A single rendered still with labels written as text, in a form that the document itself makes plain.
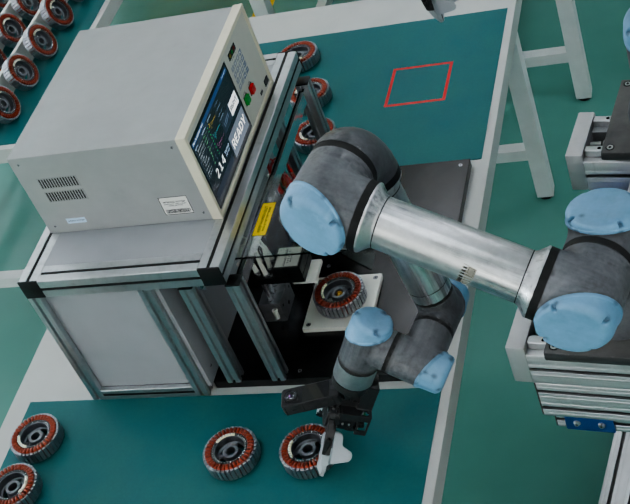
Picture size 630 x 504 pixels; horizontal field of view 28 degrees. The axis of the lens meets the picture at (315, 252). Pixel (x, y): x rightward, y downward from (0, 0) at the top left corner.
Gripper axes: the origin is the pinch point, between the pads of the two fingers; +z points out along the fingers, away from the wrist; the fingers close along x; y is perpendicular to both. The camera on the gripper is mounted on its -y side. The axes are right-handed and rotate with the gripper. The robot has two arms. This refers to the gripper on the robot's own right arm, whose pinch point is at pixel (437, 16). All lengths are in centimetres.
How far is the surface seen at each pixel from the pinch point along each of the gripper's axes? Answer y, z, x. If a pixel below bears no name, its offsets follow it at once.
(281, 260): -26, 23, -51
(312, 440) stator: -12, 39, -83
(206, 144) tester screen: -29, -10, -52
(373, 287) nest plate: -11, 37, -44
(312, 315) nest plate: -22, 37, -53
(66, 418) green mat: -71, 40, -83
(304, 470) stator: -10, 37, -91
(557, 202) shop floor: -9, 115, 66
